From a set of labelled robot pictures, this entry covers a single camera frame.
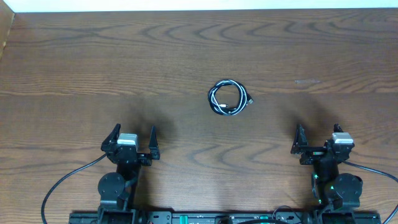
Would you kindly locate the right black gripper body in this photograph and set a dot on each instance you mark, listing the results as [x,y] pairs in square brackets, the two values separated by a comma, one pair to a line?
[312,154]

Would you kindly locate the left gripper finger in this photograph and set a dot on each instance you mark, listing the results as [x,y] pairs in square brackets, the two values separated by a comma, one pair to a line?
[153,145]
[110,141]

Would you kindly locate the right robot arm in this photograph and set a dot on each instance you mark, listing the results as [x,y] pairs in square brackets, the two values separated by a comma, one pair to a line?
[337,193]

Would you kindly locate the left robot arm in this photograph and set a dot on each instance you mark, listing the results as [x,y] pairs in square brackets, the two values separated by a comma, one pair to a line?
[117,189]

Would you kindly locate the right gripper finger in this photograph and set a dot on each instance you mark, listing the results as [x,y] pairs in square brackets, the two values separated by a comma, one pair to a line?
[300,142]
[337,128]

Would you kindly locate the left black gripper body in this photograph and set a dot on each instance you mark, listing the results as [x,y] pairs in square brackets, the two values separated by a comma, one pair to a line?
[145,161]

